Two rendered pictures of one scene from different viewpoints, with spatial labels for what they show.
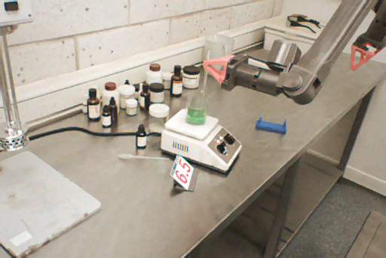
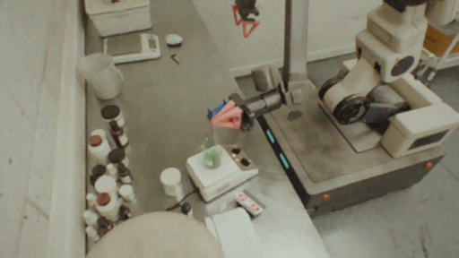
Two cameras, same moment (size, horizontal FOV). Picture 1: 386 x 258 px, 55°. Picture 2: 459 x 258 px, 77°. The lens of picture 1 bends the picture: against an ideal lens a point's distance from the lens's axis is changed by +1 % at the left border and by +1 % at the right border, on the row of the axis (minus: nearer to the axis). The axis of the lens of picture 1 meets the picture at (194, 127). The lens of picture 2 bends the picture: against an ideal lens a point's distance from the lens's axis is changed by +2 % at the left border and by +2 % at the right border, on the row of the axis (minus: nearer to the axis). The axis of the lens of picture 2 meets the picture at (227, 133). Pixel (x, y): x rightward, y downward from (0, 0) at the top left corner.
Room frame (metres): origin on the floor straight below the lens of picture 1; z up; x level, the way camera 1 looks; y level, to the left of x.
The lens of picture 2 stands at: (0.56, 0.38, 1.56)
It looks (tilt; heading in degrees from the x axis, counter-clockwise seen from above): 49 degrees down; 307
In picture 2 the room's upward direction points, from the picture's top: straight up
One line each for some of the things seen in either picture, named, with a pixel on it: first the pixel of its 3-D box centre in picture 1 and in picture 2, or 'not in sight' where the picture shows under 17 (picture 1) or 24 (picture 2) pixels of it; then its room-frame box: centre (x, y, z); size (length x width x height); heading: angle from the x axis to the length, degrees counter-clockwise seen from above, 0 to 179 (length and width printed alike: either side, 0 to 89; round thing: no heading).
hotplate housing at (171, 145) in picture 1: (199, 139); (220, 168); (0.89, -0.02, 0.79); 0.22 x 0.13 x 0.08; 69
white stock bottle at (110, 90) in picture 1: (110, 98); (108, 206); (1.06, 0.28, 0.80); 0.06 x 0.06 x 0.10
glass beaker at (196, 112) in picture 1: (197, 109); (212, 153); (0.90, 0.00, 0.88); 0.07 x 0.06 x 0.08; 152
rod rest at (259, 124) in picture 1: (271, 122); (218, 108); (1.08, -0.25, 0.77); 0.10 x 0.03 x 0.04; 79
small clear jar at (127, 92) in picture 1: (126, 96); (108, 189); (1.12, 0.24, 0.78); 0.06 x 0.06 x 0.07
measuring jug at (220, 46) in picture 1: (218, 56); (105, 78); (1.51, -0.07, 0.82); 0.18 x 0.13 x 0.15; 16
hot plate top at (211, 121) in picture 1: (192, 123); (212, 165); (0.90, 0.01, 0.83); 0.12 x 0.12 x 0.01; 69
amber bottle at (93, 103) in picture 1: (93, 103); (107, 227); (1.01, 0.32, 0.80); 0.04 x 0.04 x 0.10
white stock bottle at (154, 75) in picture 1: (154, 79); (100, 150); (1.25, 0.17, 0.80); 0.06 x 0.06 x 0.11
